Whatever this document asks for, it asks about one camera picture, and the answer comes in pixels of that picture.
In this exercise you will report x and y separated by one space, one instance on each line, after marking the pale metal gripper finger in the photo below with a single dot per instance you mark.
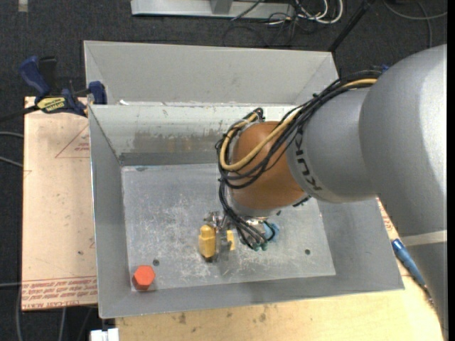
222 242
212 219

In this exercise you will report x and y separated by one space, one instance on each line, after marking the yellow toy block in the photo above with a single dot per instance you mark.
207 242

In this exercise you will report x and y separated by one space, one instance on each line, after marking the grey metal bin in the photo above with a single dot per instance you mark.
167 204

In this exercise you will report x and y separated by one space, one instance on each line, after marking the orange-red hexagonal block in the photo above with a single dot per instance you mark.
143 277

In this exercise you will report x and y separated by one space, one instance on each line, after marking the brown cardboard board red print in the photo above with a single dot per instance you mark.
57 204

